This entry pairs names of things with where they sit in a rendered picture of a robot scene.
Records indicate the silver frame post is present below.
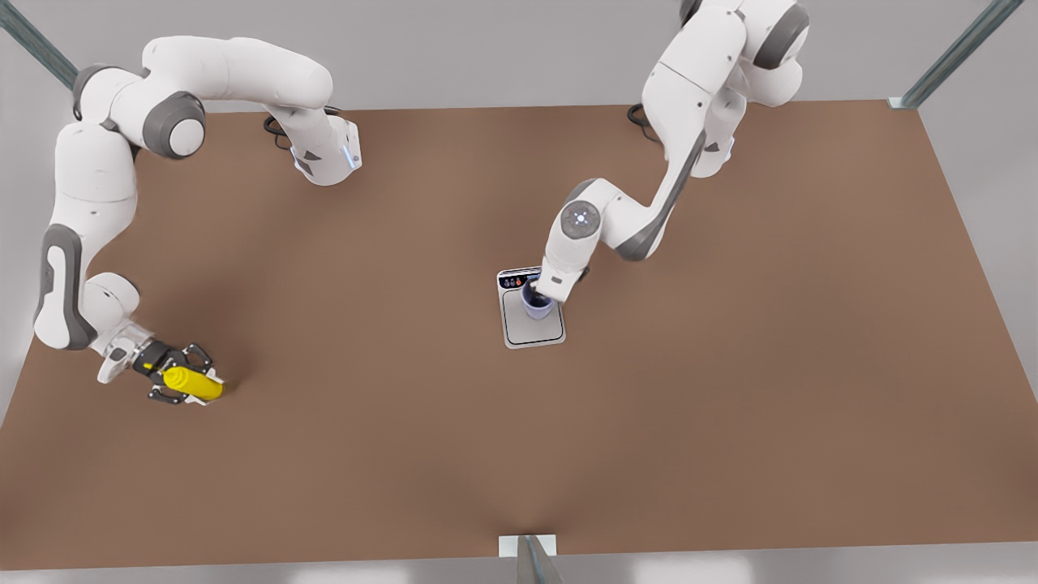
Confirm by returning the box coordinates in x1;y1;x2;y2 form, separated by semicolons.
0;0;79;90
887;0;1025;110
498;534;564;584

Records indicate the pale blue cup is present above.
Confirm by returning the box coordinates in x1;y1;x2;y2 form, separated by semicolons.
521;280;557;320

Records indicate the grey kitchen scale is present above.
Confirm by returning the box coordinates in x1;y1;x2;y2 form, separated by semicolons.
496;267;567;350

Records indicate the yellow sauce bottle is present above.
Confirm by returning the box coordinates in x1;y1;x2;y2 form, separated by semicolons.
161;366;226;402

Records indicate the black cable loop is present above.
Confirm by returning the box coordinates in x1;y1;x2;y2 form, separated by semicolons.
262;105;345;152
626;102;666;145

